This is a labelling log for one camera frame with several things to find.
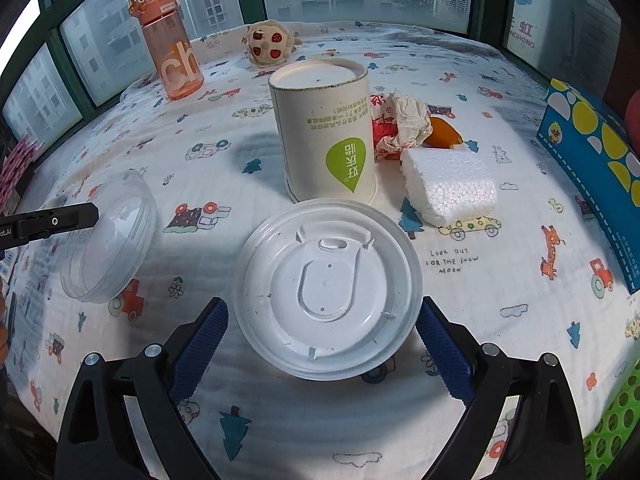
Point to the green plastic mesh trash basket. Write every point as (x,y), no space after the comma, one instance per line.
(612,449)

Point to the white paper cup green logo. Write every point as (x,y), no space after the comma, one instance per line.
(322,111)

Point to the small plush doll toy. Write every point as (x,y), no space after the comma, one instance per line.
(269,43)

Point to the white plastic cup lid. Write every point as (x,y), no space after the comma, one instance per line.
(327,290)

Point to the orange plastic water bottle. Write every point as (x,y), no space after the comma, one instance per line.
(169,46)

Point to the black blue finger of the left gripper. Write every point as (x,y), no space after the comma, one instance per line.
(20,229)

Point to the white red paper wrapper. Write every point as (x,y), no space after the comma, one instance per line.
(399,122)

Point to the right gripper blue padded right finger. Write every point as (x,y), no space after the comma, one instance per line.
(454,368)

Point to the white styrofoam block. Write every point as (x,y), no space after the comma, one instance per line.
(445,185)

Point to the red apple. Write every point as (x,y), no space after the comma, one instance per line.
(632,123)

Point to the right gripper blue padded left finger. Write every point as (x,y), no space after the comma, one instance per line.
(192,346)

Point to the blue yellow tissue box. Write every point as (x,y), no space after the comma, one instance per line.
(589,142)

